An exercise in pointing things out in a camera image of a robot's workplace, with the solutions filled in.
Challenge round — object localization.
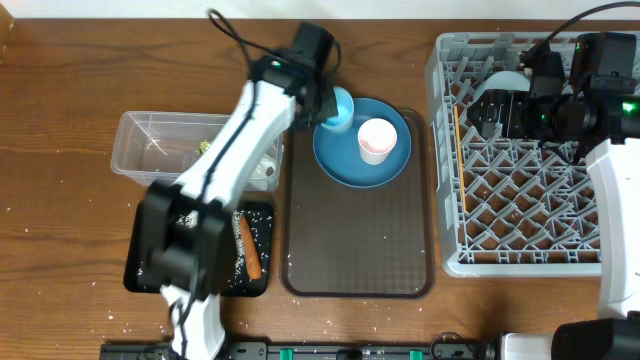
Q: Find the light blue cup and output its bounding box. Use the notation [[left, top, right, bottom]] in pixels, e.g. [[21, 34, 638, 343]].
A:
[[321, 86, 354, 133]]

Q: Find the dark blue plate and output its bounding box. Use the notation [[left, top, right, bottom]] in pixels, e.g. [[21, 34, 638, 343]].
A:
[[313, 97, 412, 188]]

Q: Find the pink cup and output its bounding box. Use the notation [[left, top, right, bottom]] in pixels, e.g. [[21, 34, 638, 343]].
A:
[[357, 118, 398, 165]]

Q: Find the light blue bowl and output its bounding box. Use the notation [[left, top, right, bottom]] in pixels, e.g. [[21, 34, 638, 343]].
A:
[[472, 71, 530, 103]]

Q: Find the white napkin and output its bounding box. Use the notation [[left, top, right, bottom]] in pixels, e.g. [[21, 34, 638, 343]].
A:
[[246, 149, 279, 192]]

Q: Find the wooden chopstick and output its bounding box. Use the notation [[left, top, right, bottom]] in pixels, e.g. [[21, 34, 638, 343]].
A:
[[453, 105, 466, 215]]

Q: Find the white rice pile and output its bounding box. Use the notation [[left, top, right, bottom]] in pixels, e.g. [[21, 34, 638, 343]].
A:
[[176, 211, 245, 274]]

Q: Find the orange carrot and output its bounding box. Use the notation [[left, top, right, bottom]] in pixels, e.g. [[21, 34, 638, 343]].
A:
[[239, 215, 262, 280]]

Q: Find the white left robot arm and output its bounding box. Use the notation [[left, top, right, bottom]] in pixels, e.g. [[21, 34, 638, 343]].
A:
[[125, 22, 339, 359]]

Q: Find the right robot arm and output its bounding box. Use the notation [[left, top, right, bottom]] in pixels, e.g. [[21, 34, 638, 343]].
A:
[[467, 32, 639, 359]]

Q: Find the grey dishwasher rack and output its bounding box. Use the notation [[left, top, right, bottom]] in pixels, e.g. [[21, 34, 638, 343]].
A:
[[425, 32, 602, 277]]

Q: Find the green food wrapper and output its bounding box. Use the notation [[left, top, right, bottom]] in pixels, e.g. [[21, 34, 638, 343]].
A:
[[196, 140, 212, 155]]

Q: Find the clear plastic bin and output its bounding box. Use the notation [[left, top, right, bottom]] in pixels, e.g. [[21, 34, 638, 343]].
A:
[[110, 110, 285, 193]]

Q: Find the brown plastic tray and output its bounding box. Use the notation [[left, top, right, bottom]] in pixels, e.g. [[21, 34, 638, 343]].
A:
[[281, 109, 435, 299]]

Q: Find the black plastic tray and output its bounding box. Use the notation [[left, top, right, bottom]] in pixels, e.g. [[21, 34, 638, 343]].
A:
[[123, 201, 274, 297]]

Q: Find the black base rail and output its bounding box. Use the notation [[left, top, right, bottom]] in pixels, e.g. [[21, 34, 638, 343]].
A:
[[99, 340, 500, 360]]

